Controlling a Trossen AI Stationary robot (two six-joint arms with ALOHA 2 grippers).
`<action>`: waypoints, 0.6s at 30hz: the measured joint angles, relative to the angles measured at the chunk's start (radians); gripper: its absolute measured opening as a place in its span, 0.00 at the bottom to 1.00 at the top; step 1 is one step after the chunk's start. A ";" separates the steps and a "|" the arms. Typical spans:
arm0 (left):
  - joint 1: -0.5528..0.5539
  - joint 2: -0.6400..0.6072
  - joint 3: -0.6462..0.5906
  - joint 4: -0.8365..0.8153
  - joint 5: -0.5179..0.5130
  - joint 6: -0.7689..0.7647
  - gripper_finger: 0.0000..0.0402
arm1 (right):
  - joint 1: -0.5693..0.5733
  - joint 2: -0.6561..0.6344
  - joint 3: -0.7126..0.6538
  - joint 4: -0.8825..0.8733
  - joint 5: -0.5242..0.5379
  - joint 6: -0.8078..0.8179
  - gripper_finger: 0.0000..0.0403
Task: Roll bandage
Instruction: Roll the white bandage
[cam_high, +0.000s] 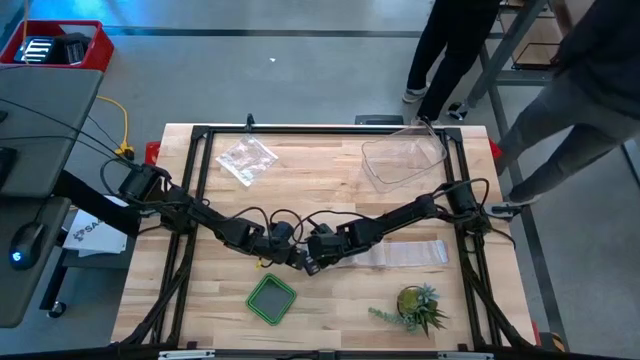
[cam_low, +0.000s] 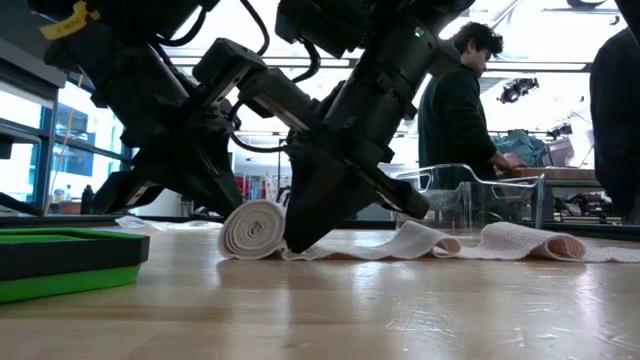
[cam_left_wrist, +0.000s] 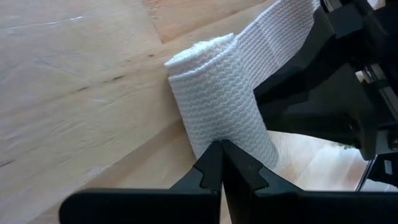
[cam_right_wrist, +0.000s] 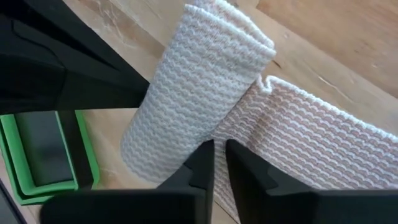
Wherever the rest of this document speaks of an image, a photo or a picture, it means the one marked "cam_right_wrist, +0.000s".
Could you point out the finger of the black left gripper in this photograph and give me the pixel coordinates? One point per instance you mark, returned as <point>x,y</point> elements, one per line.
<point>46,90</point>
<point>46,28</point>

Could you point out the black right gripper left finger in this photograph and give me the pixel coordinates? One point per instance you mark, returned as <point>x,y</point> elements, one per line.
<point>140,208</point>

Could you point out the green black square tray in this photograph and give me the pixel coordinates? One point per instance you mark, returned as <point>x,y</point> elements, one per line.
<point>43,149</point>

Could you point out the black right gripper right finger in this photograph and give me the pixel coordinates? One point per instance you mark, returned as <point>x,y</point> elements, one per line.
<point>295,208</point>

